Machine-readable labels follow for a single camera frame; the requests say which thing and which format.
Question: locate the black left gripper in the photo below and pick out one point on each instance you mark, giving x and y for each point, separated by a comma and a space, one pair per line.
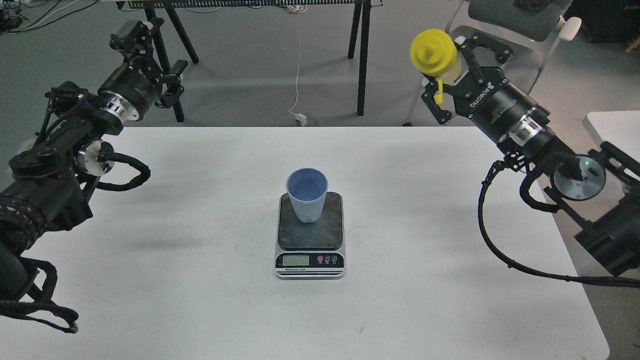
133, 88

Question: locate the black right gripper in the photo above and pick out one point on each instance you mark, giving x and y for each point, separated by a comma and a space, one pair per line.
502, 107

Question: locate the yellow squeeze seasoning bottle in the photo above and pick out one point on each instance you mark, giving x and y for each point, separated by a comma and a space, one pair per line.
434, 53

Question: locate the blue ribbed plastic cup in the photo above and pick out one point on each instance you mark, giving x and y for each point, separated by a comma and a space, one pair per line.
307, 189

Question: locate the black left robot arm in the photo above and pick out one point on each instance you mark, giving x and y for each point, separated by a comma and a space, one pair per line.
55, 179

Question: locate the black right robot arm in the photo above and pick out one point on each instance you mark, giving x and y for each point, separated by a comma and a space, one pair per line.
556, 175

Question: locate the digital kitchen scale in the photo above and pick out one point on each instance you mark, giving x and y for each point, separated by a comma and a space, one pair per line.
311, 251

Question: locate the grey office chair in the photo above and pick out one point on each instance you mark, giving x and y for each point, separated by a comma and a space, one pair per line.
505, 39

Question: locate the white power adapter on floor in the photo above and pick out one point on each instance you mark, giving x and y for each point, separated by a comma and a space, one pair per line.
306, 120

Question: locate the white side table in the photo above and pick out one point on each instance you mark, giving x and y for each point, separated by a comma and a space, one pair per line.
620, 128

